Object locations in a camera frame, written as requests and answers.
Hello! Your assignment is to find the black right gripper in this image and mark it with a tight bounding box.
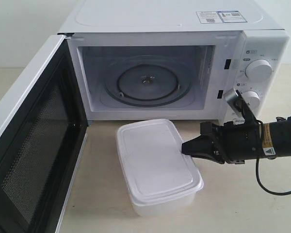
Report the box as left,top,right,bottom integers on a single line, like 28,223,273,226
181,121,265,164

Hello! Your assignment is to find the white plastic food container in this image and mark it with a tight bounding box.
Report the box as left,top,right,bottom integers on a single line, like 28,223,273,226
116,119,204,216

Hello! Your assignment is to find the white microwave door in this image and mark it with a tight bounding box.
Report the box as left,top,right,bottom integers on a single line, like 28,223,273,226
0,35,88,233

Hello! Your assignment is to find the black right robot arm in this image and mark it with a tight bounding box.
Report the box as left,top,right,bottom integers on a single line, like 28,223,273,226
181,116,291,164

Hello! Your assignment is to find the white lower microwave knob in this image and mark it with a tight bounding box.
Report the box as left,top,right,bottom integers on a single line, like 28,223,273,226
242,91,260,110

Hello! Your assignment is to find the white microwave knob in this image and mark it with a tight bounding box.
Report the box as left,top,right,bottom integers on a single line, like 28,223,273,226
245,59,273,82
242,91,260,110

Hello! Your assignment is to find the white upper microwave knob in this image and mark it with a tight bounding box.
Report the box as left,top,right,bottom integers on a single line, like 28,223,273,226
245,59,273,82

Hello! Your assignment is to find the glass microwave turntable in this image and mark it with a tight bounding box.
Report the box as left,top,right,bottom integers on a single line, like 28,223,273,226
103,55,194,107

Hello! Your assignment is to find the white microwave oven body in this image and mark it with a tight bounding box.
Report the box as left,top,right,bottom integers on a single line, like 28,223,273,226
58,0,290,123

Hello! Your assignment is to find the blue white label sticker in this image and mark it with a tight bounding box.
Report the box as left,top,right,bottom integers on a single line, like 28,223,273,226
196,11,247,24

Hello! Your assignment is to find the black cable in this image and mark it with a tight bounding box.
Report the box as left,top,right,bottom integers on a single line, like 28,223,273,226
256,101,291,196

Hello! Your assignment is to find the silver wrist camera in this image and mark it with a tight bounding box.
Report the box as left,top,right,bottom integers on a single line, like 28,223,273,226
223,88,241,115

